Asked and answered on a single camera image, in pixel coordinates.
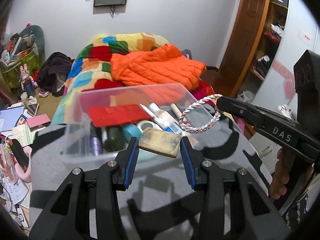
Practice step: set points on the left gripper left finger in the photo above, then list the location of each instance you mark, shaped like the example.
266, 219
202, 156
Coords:
66, 215

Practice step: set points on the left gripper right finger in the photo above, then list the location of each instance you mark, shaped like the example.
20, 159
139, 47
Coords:
234, 205

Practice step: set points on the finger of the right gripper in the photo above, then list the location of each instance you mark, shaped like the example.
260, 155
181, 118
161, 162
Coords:
249, 113

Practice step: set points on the braided pink white hairband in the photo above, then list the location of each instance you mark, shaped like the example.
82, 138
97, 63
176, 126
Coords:
196, 119

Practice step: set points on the white squeeze tube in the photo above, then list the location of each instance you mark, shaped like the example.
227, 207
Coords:
161, 117

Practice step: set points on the dark green spray bottle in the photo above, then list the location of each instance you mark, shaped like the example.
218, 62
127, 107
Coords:
113, 139

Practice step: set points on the worn yellow sponge block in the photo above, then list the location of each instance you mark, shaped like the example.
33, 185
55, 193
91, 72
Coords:
160, 142

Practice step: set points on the red foil pouch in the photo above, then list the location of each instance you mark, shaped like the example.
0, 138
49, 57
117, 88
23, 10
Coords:
117, 115

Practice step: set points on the slim beige red tube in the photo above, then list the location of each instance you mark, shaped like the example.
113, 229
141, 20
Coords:
176, 111

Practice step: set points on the person right hand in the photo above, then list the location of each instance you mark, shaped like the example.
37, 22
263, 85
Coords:
280, 177

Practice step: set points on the purple small bottle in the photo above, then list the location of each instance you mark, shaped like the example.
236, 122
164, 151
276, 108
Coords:
96, 146

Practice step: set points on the pink black hair dryer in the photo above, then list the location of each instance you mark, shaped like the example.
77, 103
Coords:
23, 158

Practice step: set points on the grey black blanket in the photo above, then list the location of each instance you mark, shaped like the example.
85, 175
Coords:
159, 203

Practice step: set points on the clear plastic storage box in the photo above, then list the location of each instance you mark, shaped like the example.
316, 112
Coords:
77, 152

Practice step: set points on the pink small box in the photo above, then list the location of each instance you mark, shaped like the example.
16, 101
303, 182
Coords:
38, 121

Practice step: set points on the orange puffer jacket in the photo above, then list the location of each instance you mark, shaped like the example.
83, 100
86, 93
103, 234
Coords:
165, 64

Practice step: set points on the blue tape roll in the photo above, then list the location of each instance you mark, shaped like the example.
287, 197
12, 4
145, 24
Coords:
130, 131

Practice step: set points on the wooden wardrobe shelves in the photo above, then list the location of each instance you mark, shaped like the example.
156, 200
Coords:
253, 44

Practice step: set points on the blue white booklet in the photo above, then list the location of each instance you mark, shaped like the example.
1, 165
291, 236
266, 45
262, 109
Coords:
9, 117

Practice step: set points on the pink bunny figure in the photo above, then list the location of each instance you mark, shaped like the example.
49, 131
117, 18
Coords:
28, 84

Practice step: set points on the dark purple clothes pile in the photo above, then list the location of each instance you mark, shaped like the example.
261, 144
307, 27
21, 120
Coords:
53, 74

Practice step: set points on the colourful patchwork quilt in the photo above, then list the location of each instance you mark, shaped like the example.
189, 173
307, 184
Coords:
92, 68

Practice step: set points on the green bag of clutter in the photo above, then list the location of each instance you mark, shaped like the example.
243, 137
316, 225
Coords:
27, 48

